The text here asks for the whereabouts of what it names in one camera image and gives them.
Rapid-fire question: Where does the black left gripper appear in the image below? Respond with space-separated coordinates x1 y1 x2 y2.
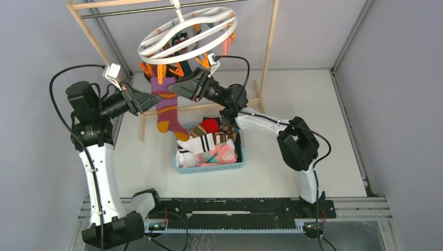
96 80 162 119

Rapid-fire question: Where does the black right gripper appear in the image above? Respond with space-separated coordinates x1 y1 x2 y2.
166 67 229 108

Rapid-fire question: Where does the orange clothespin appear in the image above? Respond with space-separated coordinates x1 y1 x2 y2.
157 64 167 85
195 53 211 69

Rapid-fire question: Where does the purple striped sock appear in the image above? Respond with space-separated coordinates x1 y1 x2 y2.
150 77 190 141

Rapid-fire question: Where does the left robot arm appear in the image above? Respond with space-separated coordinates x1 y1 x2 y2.
66 81 164 250

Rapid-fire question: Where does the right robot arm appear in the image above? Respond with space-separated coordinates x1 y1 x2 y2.
168 68 323 218

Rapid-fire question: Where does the white round sock hanger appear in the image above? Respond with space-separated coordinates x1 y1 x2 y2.
137 2 238 65

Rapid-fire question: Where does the red sock in basket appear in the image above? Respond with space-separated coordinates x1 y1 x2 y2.
200 118 220 134

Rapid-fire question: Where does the green christmas hanging sock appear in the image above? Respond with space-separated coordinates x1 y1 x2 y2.
171 31 194 75

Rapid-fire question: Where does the pink clothespin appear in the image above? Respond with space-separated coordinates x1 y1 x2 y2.
222 37 232 55

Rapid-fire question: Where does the white black striped sock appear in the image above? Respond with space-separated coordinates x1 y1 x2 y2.
177 133 216 155

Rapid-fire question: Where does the pink sock in basket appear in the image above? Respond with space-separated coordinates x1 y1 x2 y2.
196 139 237 166

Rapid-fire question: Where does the metal hanging rod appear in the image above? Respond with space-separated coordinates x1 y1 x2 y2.
80 0 247 19

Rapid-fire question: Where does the light blue plastic basket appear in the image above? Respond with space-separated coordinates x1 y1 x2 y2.
174 127 245 174

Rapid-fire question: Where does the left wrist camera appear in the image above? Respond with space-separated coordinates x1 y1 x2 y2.
102 63 122 91

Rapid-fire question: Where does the wooden drying rack frame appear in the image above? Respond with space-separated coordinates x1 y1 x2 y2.
66 1 279 142

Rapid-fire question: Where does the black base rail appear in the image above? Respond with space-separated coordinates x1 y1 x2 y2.
148 198 337 231

